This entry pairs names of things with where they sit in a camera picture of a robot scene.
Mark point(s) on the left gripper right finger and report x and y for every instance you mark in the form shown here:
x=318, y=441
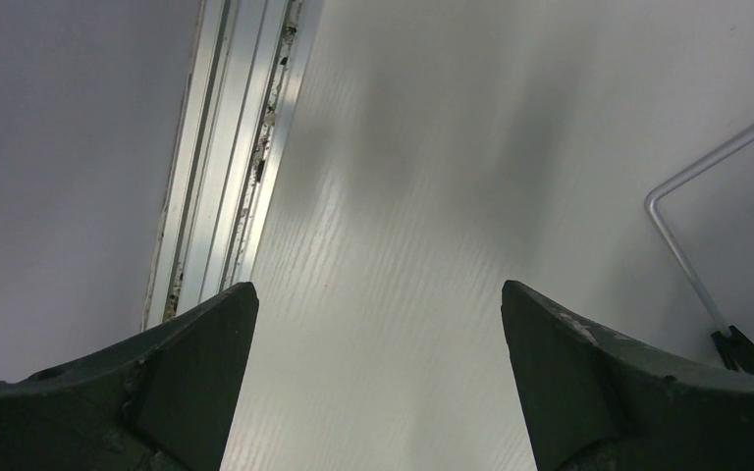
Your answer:
x=595, y=399

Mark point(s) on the small black-framed whiteboard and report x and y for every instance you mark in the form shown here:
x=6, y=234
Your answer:
x=704, y=214

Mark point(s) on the aluminium frame rail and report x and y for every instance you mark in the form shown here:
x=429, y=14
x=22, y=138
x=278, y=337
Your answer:
x=247, y=66

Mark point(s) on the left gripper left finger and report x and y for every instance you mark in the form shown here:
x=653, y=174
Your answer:
x=163, y=399

